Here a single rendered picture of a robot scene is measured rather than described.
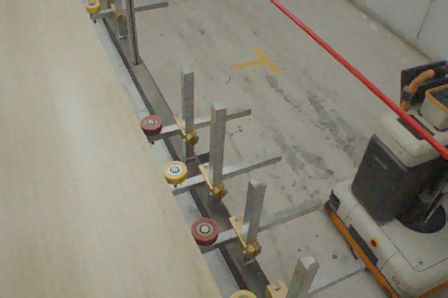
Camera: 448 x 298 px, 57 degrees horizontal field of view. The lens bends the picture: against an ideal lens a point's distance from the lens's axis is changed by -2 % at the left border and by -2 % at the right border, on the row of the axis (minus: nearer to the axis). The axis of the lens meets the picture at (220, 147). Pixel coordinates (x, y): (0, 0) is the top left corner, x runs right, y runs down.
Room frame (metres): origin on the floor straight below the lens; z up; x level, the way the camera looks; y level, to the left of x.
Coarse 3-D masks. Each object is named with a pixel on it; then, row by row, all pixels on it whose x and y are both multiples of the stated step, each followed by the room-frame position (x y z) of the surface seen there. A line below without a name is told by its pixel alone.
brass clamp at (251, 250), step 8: (240, 216) 0.79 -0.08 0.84; (232, 224) 0.76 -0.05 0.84; (240, 224) 0.76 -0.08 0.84; (240, 232) 0.73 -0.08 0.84; (240, 240) 0.71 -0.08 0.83; (256, 240) 0.71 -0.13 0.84; (240, 248) 0.70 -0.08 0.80; (248, 248) 0.68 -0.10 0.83; (256, 248) 0.68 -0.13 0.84; (248, 256) 0.67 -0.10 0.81
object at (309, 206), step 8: (312, 200) 0.88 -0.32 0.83; (288, 208) 0.85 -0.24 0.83; (296, 208) 0.85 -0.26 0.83; (304, 208) 0.85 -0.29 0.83; (312, 208) 0.86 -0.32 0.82; (272, 216) 0.81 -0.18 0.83; (280, 216) 0.81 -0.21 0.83; (288, 216) 0.81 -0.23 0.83; (296, 216) 0.83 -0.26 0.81; (264, 224) 0.78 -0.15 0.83; (272, 224) 0.78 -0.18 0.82; (280, 224) 0.80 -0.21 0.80; (224, 232) 0.74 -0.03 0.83; (232, 232) 0.74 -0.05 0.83; (224, 240) 0.71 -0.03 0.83; (232, 240) 0.72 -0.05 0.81; (200, 248) 0.67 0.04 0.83; (208, 248) 0.68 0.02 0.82; (216, 248) 0.70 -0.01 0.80
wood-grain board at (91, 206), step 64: (0, 0) 2.03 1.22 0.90; (64, 0) 2.06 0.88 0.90; (0, 64) 1.45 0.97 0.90; (64, 64) 1.48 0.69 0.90; (0, 128) 1.06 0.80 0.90; (64, 128) 1.08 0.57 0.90; (128, 128) 1.10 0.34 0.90; (0, 192) 0.78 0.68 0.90; (64, 192) 0.79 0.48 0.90; (128, 192) 0.81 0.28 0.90; (0, 256) 0.56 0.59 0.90; (64, 256) 0.57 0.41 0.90; (128, 256) 0.59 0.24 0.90; (192, 256) 0.60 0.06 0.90
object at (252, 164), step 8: (248, 160) 1.06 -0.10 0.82; (256, 160) 1.06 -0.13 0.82; (264, 160) 1.06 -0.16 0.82; (272, 160) 1.07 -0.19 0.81; (280, 160) 1.09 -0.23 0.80; (224, 168) 1.01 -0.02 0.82; (232, 168) 1.01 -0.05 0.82; (240, 168) 1.01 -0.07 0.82; (248, 168) 1.03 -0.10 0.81; (256, 168) 1.04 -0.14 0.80; (200, 176) 0.97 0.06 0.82; (224, 176) 0.98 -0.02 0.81; (232, 176) 1.00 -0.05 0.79; (184, 184) 0.92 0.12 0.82; (192, 184) 0.93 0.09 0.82; (200, 184) 0.94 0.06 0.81; (176, 192) 0.90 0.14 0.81; (184, 192) 0.91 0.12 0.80
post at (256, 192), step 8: (256, 184) 0.70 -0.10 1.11; (264, 184) 0.71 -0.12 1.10; (248, 192) 0.72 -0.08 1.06; (256, 192) 0.70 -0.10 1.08; (264, 192) 0.71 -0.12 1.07; (248, 200) 0.71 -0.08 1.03; (256, 200) 0.70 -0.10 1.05; (248, 208) 0.71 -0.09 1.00; (256, 208) 0.70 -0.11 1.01; (248, 216) 0.70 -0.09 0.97; (256, 216) 0.70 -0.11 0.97; (248, 224) 0.70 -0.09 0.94; (256, 224) 0.70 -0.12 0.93; (248, 232) 0.69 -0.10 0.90; (256, 232) 0.71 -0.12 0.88; (248, 240) 0.70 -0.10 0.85; (240, 256) 0.71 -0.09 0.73
